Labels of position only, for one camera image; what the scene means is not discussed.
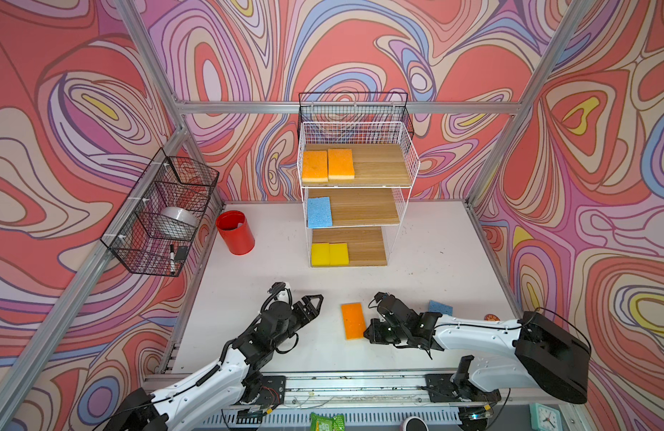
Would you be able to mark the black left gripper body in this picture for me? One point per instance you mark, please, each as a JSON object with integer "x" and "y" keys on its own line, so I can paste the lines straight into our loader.
{"x": 297, "y": 320}

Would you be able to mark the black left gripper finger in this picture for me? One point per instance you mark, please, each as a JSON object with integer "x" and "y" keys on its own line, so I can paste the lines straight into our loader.
{"x": 309, "y": 313}
{"x": 311, "y": 301}

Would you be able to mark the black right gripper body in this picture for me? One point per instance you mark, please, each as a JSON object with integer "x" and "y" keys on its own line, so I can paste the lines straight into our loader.
{"x": 384, "y": 333}

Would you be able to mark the yellow thick sponge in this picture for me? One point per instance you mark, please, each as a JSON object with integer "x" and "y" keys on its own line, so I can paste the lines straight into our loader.
{"x": 320, "y": 255}
{"x": 339, "y": 255}

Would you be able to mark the blue sponge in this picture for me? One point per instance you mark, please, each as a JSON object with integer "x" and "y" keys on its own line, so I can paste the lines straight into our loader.
{"x": 319, "y": 213}

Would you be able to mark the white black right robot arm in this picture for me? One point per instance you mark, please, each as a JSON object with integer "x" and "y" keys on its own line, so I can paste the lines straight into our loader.
{"x": 530, "y": 352}

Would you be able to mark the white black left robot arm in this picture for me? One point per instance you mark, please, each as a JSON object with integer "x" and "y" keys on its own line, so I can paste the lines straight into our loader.
{"x": 234, "y": 379}

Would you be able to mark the blue flat sponge near arm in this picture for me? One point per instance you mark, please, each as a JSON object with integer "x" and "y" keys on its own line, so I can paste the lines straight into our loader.
{"x": 440, "y": 308}

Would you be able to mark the red plastic cup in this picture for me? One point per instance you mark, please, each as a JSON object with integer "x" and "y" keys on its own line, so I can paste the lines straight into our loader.
{"x": 234, "y": 229}

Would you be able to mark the green snack packet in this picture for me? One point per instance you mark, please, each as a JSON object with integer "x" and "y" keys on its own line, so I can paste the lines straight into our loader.
{"x": 327, "y": 423}

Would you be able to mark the teal desk clock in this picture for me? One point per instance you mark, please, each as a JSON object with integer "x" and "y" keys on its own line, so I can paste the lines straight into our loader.
{"x": 545, "y": 418}

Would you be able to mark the white wire wooden shelf rack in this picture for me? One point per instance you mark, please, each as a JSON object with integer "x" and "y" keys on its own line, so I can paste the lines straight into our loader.
{"x": 368, "y": 211}

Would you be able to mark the black wire wall basket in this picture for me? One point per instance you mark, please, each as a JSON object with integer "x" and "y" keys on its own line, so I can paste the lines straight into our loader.
{"x": 168, "y": 181}

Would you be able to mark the aluminium frame post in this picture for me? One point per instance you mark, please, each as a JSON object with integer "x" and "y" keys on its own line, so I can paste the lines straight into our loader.
{"x": 559, "y": 42}

